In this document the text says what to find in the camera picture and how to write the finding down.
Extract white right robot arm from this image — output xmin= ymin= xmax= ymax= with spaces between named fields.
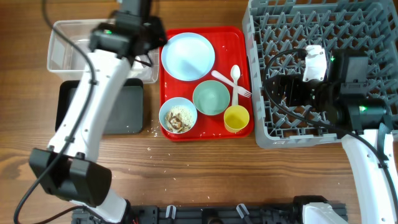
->
xmin=262 ymin=45 xmax=397 ymax=223

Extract yellow plastic cup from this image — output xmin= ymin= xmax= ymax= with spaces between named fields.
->
xmin=223 ymin=105 xmax=250 ymax=133

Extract light blue plate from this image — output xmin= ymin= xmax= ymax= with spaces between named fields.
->
xmin=160 ymin=32 xmax=215 ymax=82

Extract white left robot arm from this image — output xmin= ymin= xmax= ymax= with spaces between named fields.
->
xmin=29 ymin=1 xmax=167 ymax=223

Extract food scraps with rice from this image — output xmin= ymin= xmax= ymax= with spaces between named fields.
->
xmin=165 ymin=106 xmax=193 ymax=134

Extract green bowl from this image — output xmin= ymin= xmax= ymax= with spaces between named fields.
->
xmin=192 ymin=80 xmax=231 ymax=116

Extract black food waste tray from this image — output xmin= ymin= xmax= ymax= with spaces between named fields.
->
xmin=55 ymin=78 xmax=144 ymax=135

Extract clear plastic waste bin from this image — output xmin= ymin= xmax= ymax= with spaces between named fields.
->
xmin=47 ymin=19 xmax=159 ymax=84

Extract white plastic fork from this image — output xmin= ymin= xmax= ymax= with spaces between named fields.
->
xmin=211 ymin=70 xmax=252 ymax=98

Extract light blue small bowl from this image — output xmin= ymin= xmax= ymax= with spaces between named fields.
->
xmin=159 ymin=97 xmax=198 ymax=134

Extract white plastic spoon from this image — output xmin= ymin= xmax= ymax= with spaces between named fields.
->
xmin=230 ymin=65 xmax=241 ymax=106

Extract grey dishwasher rack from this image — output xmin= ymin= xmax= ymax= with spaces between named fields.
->
xmin=242 ymin=1 xmax=397 ymax=149

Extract red serving tray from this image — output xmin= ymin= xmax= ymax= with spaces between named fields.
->
xmin=159 ymin=26 xmax=254 ymax=141

